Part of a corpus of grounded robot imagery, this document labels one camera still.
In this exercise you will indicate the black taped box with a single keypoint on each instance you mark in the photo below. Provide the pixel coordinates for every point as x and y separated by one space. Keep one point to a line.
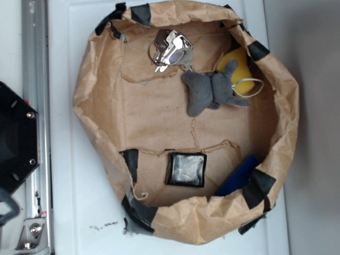
185 169

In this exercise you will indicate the brown paper bag bin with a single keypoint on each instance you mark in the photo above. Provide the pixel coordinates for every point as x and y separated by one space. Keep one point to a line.
135 118

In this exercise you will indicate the grey plush elephant toy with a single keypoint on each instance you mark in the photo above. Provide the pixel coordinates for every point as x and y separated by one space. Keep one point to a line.
211 90

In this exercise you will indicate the yellow sponge block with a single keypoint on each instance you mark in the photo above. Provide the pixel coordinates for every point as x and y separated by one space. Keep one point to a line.
242 71

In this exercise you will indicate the blue flat card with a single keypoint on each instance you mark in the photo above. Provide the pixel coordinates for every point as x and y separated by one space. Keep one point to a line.
239 178

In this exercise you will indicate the aluminium rail frame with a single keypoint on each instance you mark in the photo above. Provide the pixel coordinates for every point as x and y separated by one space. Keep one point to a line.
35 70

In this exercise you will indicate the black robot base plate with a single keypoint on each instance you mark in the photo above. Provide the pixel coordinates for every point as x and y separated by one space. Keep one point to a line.
19 140

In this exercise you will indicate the metal corner bracket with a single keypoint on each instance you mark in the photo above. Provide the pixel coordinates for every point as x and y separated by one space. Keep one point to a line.
33 237

